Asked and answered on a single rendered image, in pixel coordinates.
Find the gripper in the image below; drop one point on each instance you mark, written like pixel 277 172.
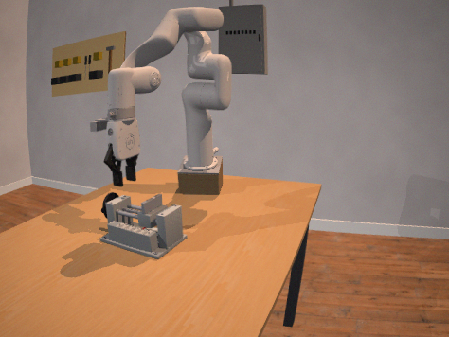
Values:
pixel 122 140

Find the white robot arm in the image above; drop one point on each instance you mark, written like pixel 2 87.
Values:
pixel 124 83

